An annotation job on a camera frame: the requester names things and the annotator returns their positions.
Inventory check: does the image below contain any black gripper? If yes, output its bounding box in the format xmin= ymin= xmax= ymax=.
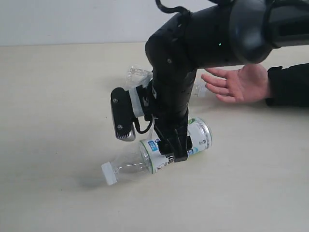
xmin=142 ymin=70 xmax=197 ymax=162

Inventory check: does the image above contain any person's bare open hand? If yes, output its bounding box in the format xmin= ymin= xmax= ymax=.
xmin=201 ymin=64 xmax=271 ymax=103

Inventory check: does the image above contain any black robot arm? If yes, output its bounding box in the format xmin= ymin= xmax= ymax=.
xmin=145 ymin=0 xmax=309 ymax=162

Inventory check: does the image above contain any clear bottle lime label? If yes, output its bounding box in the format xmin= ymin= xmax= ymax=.
xmin=101 ymin=117 xmax=212 ymax=186

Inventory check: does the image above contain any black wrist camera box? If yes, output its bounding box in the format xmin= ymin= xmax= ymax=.
xmin=111 ymin=87 xmax=136 ymax=142

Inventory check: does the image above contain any black sleeved forearm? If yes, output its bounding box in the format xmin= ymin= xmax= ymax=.
xmin=265 ymin=63 xmax=309 ymax=107

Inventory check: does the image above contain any clear bottle white label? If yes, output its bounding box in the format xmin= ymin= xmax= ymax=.
xmin=125 ymin=64 xmax=208 ymax=97

